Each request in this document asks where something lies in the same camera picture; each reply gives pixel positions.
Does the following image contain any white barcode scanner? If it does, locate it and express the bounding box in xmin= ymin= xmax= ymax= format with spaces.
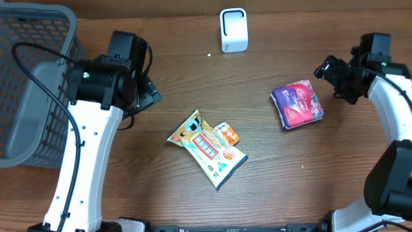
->
xmin=220 ymin=8 xmax=248 ymax=53

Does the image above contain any purple red pad pack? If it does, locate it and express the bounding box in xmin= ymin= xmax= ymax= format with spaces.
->
xmin=270 ymin=79 xmax=324 ymax=130

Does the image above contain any orange Kleenex tissue pack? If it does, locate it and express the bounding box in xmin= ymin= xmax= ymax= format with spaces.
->
xmin=213 ymin=122 xmax=240 ymax=148

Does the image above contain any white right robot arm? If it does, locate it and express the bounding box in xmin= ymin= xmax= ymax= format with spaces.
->
xmin=314 ymin=32 xmax=411 ymax=231

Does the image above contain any yellow snack packet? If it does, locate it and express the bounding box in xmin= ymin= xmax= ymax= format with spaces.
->
xmin=167 ymin=110 xmax=248 ymax=189

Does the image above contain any dark grey plastic basket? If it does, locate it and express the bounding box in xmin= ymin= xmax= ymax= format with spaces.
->
xmin=1 ymin=3 xmax=87 ymax=168

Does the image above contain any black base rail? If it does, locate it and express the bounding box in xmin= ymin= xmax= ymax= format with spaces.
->
xmin=106 ymin=217 xmax=323 ymax=232

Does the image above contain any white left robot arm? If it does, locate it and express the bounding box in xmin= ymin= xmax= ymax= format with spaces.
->
xmin=28 ymin=31 xmax=162 ymax=231

